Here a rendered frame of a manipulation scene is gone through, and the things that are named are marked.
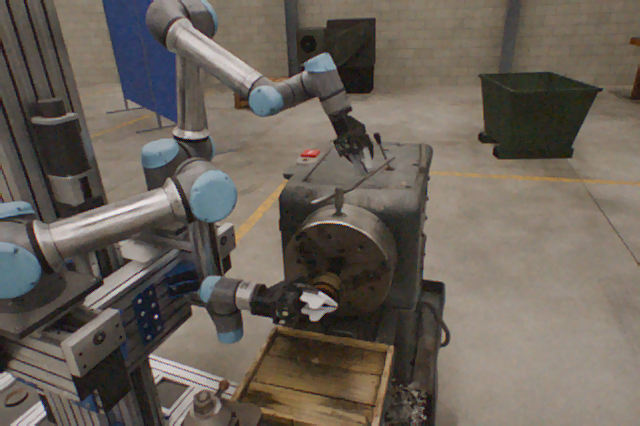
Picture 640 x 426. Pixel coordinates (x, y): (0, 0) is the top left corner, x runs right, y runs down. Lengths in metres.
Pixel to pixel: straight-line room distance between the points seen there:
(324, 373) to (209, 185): 0.58
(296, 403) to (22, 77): 1.05
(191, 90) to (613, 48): 10.52
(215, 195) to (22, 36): 0.64
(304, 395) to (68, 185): 0.82
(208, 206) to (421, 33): 10.16
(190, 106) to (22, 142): 0.46
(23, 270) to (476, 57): 10.52
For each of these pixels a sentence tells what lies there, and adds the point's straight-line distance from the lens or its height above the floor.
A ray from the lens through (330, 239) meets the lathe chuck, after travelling 1.22.
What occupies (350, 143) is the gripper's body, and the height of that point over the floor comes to 1.42.
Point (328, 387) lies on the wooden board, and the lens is 1.21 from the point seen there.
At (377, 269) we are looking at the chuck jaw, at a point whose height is 1.13.
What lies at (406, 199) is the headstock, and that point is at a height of 1.24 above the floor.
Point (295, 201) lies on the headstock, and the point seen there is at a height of 1.21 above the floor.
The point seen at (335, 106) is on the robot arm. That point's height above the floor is 1.52.
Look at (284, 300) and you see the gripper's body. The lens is 1.11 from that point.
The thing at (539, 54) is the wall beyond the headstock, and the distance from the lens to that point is 11.17.
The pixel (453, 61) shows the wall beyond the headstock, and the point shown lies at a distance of 11.03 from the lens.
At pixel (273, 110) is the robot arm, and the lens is 1.13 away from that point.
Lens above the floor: 1.76
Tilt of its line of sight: 25 degrees down
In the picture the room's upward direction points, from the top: 2 degrees counter-clockwise
